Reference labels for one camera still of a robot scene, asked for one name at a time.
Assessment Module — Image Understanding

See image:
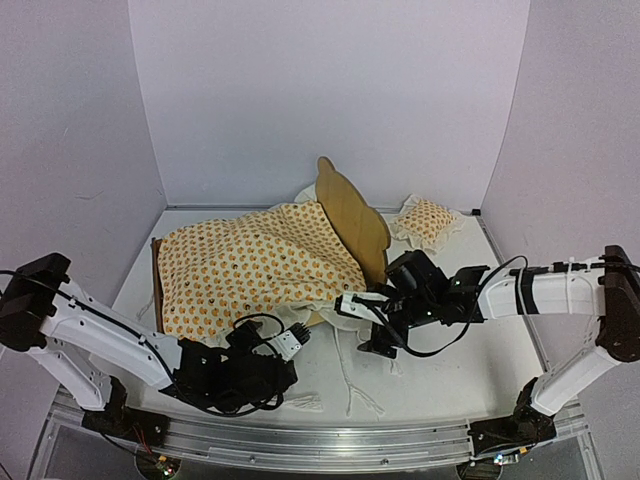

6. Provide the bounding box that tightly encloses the duck print mattress cushion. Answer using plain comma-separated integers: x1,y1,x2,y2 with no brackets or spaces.
153,200,365,347

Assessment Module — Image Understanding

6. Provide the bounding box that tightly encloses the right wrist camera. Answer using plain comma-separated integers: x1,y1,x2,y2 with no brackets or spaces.
334,292,390,325

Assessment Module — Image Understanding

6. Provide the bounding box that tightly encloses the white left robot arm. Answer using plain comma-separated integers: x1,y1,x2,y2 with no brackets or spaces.
1,253,310,437

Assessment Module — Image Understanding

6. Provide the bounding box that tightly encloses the aluminium front rail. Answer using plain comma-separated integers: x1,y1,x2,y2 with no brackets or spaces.
47,379,586,469

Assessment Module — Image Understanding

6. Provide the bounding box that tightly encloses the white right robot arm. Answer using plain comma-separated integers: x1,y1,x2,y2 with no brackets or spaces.
335,245,639,443

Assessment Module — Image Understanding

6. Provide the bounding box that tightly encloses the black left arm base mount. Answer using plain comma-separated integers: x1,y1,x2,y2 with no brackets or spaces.
81,377,170,447

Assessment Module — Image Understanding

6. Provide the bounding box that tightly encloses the small duck print pillow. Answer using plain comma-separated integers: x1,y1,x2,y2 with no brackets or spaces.
388,194,466,254

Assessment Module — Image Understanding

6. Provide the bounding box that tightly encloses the wooden pet bed frame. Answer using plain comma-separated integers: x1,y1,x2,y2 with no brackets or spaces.
149,155,392,334

